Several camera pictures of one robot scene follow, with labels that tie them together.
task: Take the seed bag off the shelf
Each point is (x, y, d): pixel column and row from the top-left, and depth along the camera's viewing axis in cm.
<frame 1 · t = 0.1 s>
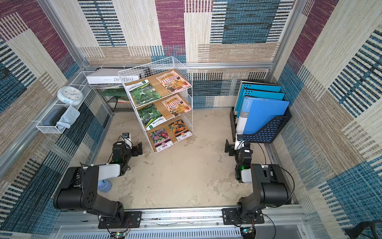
left hand: (132, 143, 95), fingers open
right hand: (236, 138, 91), fingers open
black file holder: (268, 133, 94), point 12 cm above the table
blue folder front: (255, 113, 89), point 24 cm above the table
teal folder middle: (257, 94, 91), point 29 cm above the table
green book in tray: (117, 92, 97), point 27 cm above the table

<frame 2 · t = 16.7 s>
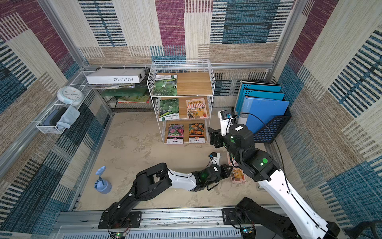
left hand: (235, 167, 83), fingers closed
right hand: (216, 124, 64), fingers open
red green book: (134, 99, 102), point 21 cm above the table
the other named things where they were.

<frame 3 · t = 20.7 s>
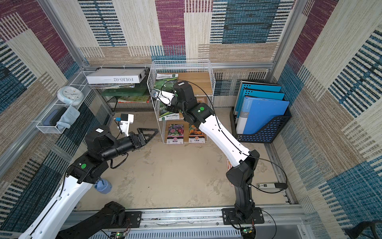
left hand: (153, 133, 60), fingers open
right hand: (167, 91, 70), fingers open
the named things where they were.

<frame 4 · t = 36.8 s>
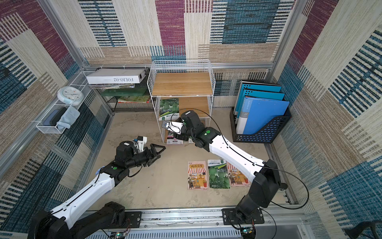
left hand: (162, 151, 77), fingers open
right hand: (176, 122, 77), fingers open
top green seed bag: (218, 174, 89), on the table
middle pink seed bag: (197, 176, 89), on the table
the other named things where they were.

